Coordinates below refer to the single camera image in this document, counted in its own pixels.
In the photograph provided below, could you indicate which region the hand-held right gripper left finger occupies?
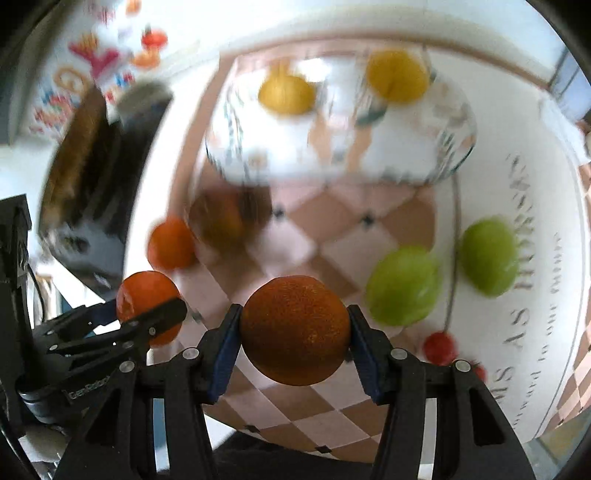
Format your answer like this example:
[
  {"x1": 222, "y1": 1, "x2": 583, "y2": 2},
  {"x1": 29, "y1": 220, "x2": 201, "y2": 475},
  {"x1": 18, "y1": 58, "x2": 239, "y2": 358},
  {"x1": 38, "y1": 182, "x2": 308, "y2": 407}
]
[{"x1": 55, "y1": 304, "x2": 243, "y2": 480}]

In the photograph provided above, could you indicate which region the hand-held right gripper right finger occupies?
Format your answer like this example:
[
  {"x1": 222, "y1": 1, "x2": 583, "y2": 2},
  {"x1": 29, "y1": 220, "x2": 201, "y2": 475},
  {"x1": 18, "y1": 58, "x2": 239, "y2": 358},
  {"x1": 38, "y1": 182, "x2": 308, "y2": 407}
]
[{"x1": 347, "y1": 305, "x2": 532, "y2": 480}]

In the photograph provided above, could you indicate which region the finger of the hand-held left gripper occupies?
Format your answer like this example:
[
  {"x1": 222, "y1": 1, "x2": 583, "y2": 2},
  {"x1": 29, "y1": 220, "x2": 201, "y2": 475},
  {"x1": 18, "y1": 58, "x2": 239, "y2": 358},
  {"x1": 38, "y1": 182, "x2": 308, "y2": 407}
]
[
  {"x1": 32, "y1": 299, "x2": 122, "y2": 343},
  {"x1": 46, "y1": 298, "x2": 188, "y2": 370}
]

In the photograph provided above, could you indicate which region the orange tangerine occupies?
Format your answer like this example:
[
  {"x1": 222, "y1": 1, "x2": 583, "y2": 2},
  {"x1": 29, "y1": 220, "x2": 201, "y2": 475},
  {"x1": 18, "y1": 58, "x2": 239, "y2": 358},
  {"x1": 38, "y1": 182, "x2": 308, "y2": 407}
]
[
  {"x1": 147, "y1": 217, "x2": 197, "y2": 271},
  {"x1": 116, "y1": 271, "x2": 183, "y2": 347}
]

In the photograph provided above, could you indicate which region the red cherry tomato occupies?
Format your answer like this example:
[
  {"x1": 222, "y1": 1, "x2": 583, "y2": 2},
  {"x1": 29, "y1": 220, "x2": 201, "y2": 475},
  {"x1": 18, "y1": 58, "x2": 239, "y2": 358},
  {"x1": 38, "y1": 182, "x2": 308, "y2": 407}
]
[{"x1": 423, "y1": 332, "x2": 458, "y2": 365}]

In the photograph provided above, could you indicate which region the dark reddish orange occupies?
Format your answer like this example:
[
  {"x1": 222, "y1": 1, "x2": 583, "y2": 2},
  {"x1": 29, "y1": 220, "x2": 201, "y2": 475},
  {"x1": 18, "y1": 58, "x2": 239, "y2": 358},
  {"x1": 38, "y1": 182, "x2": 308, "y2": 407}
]
[{"x1": 239, "y1": 275, "x2": 352, "y2": 386}]

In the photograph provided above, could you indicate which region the green apple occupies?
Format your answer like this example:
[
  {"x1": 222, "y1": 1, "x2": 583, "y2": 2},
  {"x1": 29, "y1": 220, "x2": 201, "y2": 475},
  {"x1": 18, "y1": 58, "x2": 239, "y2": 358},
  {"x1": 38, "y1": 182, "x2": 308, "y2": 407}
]
[
  {"x1": 366, "y1": 247, "x2": 441, "y2": 326},
  {"x1": 459, "y1": 219, "x2": 520, "y2": 297}
]

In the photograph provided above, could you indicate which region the brown pear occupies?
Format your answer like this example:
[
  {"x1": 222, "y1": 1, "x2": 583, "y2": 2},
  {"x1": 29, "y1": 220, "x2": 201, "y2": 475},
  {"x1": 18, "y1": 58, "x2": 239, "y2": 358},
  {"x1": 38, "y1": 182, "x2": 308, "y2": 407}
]
[{"x1": 189, "y1": 189, "x2": 245, "y2": 252}]

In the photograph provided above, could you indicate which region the patterned glass fruit plate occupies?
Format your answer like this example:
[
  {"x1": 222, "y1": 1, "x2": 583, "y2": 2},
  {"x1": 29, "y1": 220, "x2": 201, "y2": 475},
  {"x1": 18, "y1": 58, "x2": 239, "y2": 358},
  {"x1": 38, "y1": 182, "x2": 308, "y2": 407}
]
[{"x1": 204, "y1": 46, "x2": 478, "y2": 185}]

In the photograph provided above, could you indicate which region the black gas stove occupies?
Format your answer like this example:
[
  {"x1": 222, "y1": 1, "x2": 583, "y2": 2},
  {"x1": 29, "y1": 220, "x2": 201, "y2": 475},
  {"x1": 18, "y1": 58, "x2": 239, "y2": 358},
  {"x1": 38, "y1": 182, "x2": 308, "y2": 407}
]
[{"x1": 39, "y1": 106, "x2": 160, "y2": 292}]

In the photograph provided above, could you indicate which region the checkered counter mat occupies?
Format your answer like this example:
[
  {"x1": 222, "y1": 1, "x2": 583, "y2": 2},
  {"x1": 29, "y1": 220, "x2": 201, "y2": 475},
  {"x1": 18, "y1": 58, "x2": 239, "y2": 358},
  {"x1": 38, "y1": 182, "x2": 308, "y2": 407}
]
[{"x1": 122, "y1": 46, "x2": 591, "y2": 464}]

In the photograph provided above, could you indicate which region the black wok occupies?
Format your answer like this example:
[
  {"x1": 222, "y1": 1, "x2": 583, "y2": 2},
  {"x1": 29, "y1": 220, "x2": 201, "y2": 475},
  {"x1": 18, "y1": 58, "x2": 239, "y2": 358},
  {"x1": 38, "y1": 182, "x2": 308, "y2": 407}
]
[{"x1": 39, "y1": 80, "x2": 174, "y2": 241}]

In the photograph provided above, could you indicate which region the yellow lemon left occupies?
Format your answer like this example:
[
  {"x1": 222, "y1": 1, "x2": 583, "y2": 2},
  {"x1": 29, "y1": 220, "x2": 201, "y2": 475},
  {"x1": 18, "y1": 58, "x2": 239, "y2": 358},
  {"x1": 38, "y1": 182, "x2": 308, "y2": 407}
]
[{"x1": 257, "y1": 74, "x2": 317, "y2": 116}]

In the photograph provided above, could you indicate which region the yellow lemon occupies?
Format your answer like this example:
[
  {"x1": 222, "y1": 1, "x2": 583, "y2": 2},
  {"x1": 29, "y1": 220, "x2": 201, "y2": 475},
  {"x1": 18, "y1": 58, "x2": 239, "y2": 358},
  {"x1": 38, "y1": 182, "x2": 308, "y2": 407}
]
[
  {"x1": 257, "y1": 74, "x2": 317, "y2": 116},
  {"x1": 366, "y1": 50, "x2": 430, "y2": 102}
]

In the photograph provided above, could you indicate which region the yellow lemon right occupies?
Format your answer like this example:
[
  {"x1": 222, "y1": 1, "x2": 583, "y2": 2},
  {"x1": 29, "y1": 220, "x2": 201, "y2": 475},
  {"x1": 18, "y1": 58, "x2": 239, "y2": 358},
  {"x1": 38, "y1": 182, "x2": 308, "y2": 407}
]
[{"x1": 366, "y1": 50, "x2": 430, "y2": 102}]

